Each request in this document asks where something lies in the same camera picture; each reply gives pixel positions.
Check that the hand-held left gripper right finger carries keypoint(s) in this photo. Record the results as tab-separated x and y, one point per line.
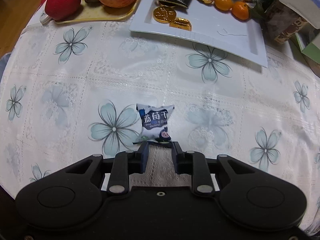
176	158

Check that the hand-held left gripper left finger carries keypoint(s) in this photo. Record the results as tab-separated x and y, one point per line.
143	157

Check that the white and blue snack packet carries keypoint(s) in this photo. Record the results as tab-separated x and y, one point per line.
155	123

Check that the white floral tablecloth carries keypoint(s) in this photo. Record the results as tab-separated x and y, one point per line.
75	80

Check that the white rectangular plate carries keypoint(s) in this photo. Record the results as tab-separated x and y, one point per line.
212	27

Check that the gold foil chocolate coin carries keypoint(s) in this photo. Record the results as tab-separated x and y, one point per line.
163	14

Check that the yellow fruit tray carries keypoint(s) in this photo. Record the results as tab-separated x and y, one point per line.
112	13

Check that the tangerine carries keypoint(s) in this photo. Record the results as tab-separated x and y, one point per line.
240	10
223	2

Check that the blue table underlay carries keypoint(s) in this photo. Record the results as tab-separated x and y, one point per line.
3	62

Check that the brown printed box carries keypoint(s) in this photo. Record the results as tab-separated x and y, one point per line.
282	22

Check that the green desk calendar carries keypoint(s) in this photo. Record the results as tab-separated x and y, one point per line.
311	48

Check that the red apple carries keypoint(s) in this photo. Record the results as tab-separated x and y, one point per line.
63	2

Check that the blue and white tissue box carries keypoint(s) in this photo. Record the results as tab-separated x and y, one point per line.
305	5

